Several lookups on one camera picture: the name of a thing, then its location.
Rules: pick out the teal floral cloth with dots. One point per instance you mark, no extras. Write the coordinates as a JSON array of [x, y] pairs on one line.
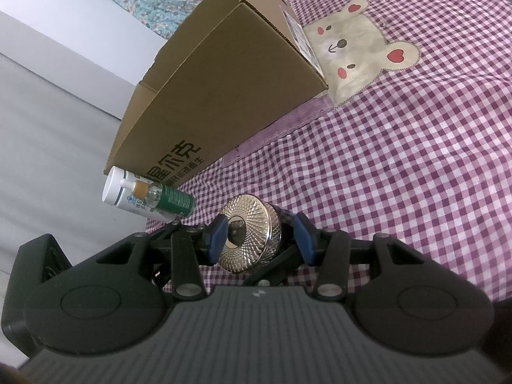
[[160, 0]]

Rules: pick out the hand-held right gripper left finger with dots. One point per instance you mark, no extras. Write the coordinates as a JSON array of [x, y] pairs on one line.
[[216, 240]]

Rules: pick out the purple checkered bear tablecloth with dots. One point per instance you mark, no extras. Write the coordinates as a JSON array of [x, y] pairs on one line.
[[400, 148]]

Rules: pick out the green dropper bottle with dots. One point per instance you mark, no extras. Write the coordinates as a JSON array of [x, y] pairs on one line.
[[176, 202]]

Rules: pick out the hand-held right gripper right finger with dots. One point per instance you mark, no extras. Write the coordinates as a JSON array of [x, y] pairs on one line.
[[304, 240]]

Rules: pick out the gold lid cosmetic jar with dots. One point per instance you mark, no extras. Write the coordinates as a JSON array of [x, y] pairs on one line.
[[256, 216]]

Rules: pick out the white pill bottle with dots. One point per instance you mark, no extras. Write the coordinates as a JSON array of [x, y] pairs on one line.
[[116, 186]]

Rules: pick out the brown cardboard box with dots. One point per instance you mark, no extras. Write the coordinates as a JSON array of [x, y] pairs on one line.
[[240, 88]]

